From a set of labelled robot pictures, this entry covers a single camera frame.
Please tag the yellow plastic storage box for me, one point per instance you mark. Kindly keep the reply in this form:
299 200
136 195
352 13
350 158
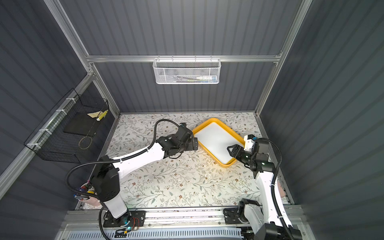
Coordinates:
210 123

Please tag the yellow sticky note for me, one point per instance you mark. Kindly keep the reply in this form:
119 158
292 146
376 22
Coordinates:
94 115

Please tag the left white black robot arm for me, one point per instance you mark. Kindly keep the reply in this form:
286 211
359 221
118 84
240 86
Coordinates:
109 171

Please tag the black pad in basket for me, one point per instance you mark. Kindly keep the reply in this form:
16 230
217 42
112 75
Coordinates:
83 125

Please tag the floral table mat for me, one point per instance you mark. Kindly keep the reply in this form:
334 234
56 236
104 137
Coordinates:
192 180

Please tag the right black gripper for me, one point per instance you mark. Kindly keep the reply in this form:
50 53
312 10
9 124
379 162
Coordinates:
240 153

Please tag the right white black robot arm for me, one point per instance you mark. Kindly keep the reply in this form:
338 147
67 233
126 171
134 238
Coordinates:
268 219

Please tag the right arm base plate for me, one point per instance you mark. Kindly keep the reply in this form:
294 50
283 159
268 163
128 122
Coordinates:
234 216

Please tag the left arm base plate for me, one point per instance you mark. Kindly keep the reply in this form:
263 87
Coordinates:
130 219

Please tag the black wire basket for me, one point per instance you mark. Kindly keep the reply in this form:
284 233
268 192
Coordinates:
50 143

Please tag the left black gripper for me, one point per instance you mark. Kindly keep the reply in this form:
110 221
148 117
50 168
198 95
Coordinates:
190 143

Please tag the pink pen cup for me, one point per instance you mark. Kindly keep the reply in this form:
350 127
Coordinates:
91 201

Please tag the white marker in basket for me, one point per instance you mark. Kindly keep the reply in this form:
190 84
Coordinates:
207 78

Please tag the white wire mesh basket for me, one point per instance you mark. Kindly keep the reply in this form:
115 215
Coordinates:
184 72

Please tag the aluminium rail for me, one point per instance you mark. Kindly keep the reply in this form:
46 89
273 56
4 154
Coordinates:
154 218

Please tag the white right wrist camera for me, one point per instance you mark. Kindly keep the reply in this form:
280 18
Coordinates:
249 142

